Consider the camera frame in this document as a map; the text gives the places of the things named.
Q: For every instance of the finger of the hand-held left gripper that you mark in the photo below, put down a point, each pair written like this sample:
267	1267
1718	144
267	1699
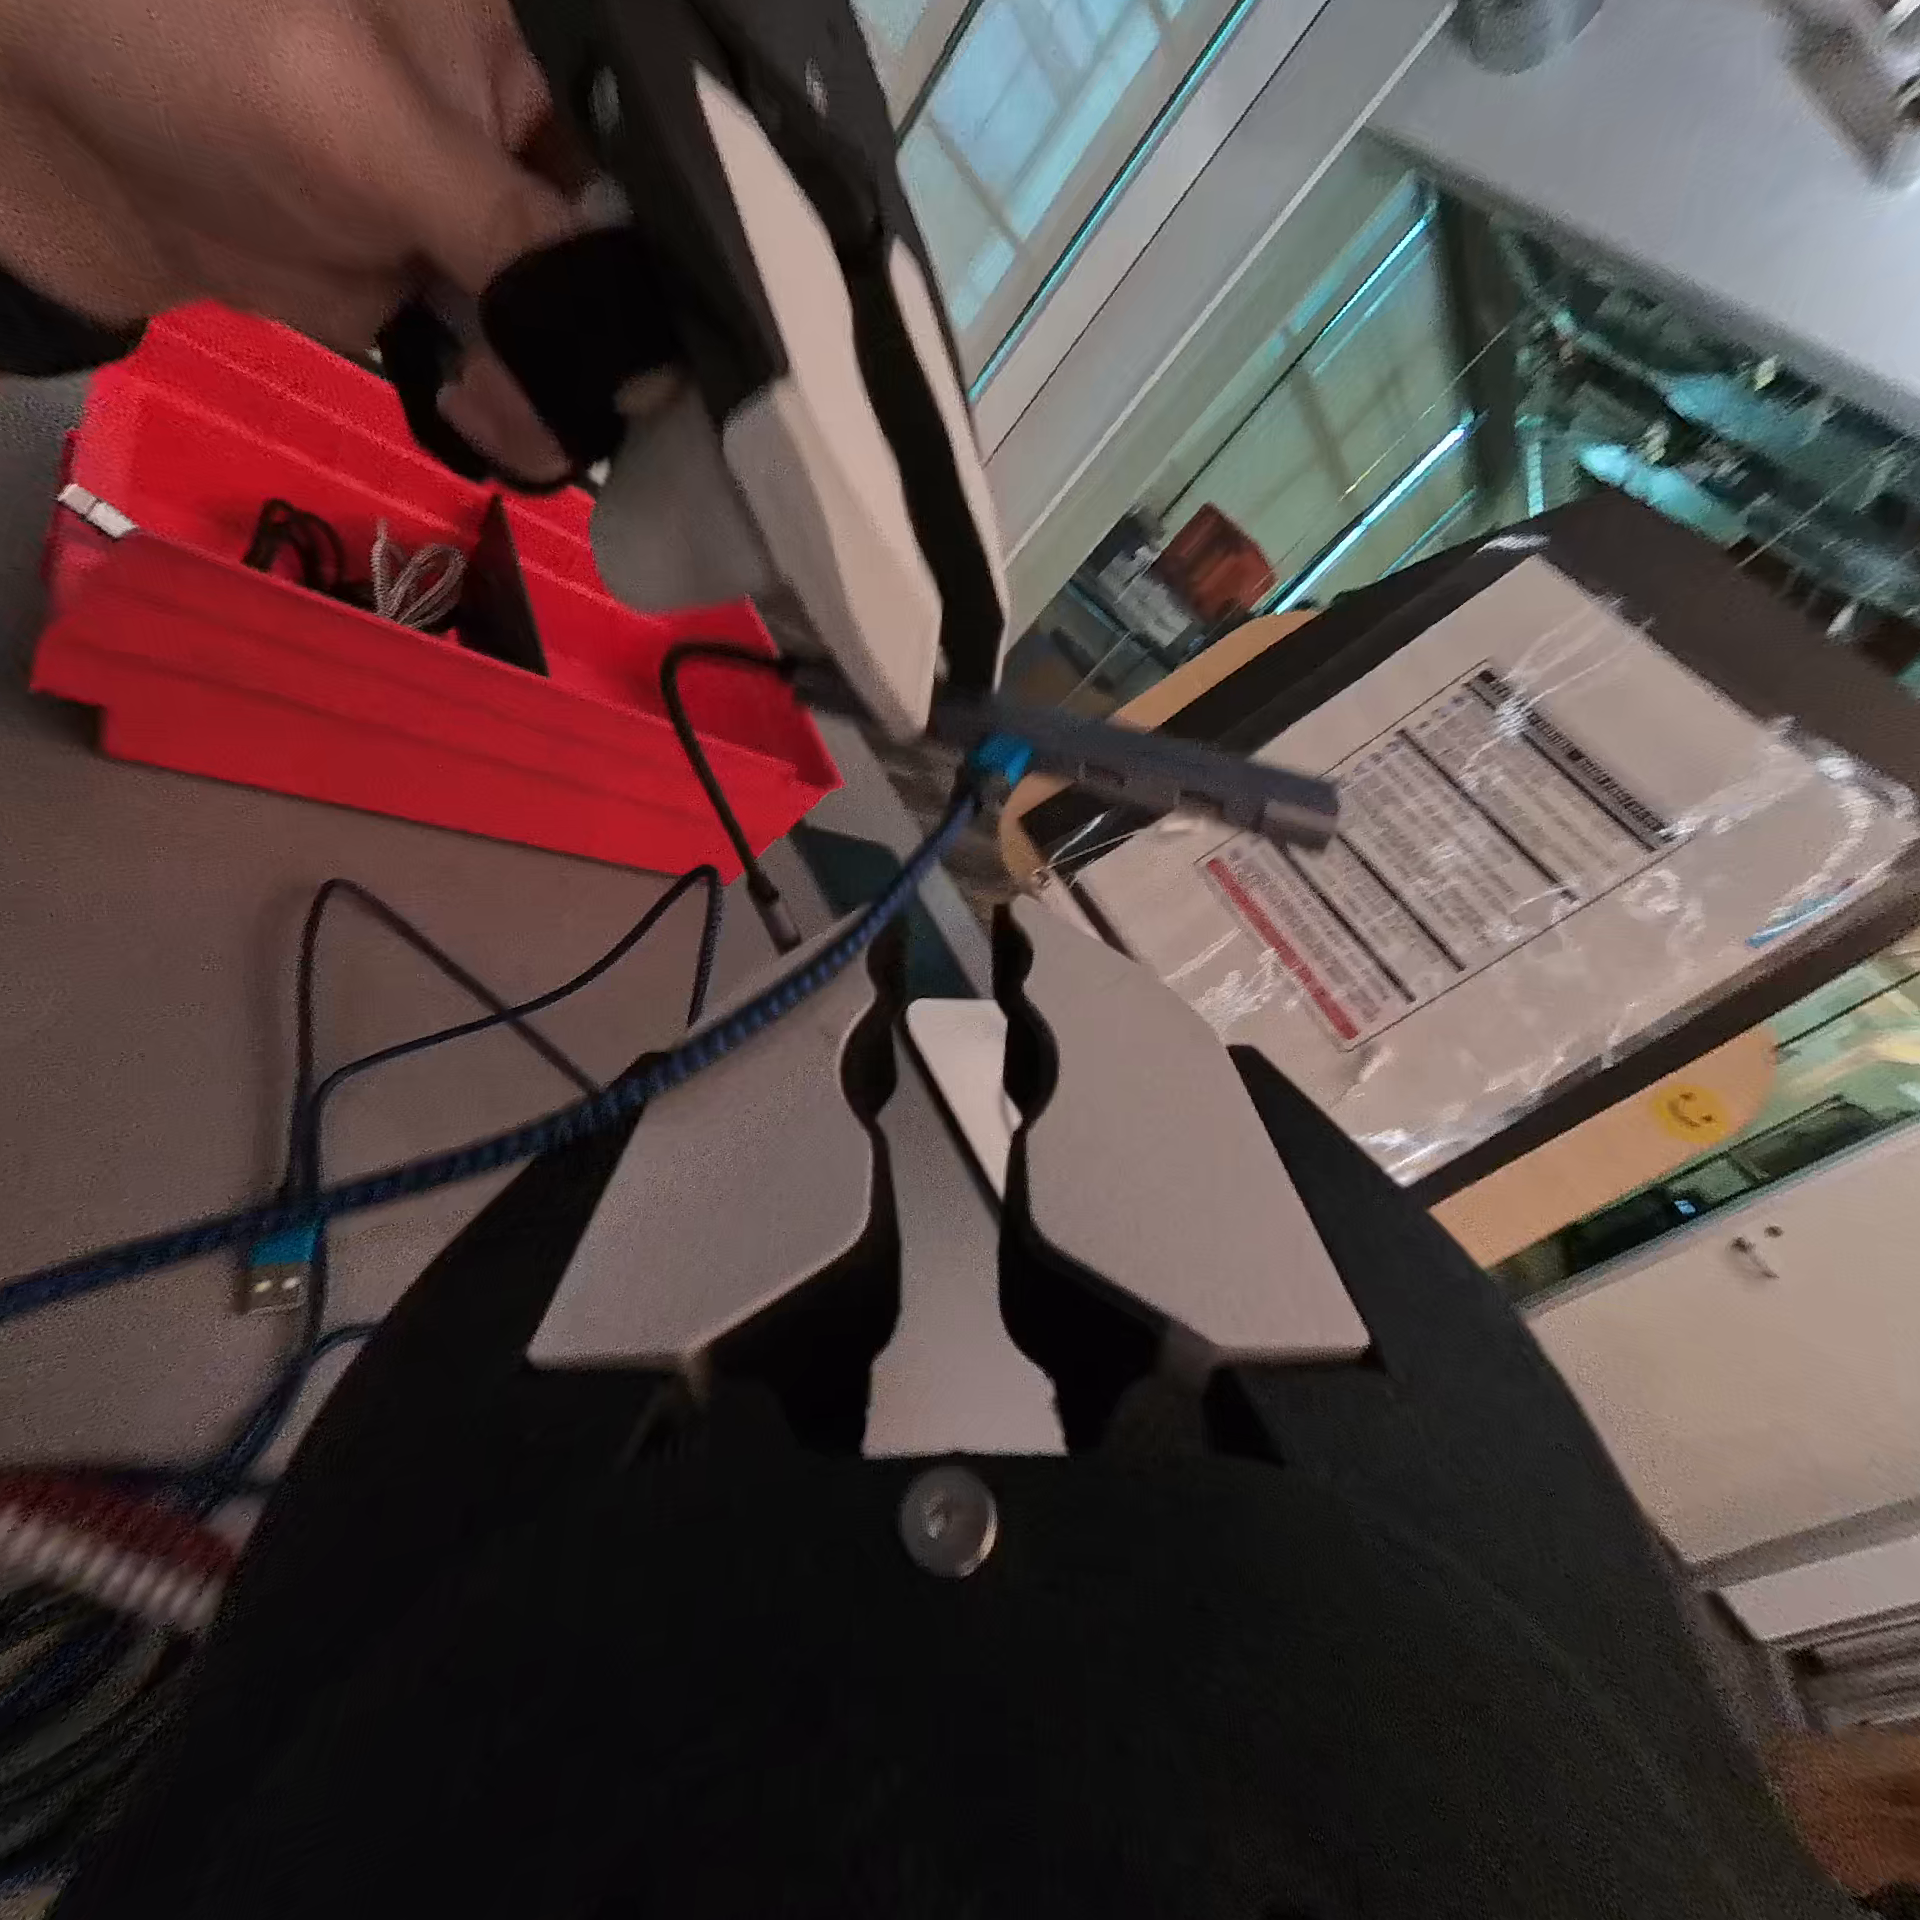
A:
962	496
835	496

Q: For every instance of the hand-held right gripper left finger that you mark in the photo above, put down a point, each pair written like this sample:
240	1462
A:
721	1201

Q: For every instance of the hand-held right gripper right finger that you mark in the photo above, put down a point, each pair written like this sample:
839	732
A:
1186	1201

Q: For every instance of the grey usb hub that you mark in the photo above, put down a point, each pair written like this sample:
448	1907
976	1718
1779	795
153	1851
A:
1154	765

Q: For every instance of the red plastic bin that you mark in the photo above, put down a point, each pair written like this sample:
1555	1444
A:
378	719

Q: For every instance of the person's left hand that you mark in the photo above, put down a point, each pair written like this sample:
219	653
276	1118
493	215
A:
226	153

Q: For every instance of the large grid window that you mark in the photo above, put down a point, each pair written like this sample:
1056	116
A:
1020	120

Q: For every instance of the yellow round sticker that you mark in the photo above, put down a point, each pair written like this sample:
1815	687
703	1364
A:
1690	1116

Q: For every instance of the white cabinet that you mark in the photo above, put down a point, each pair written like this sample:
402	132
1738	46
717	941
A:
1726	1351

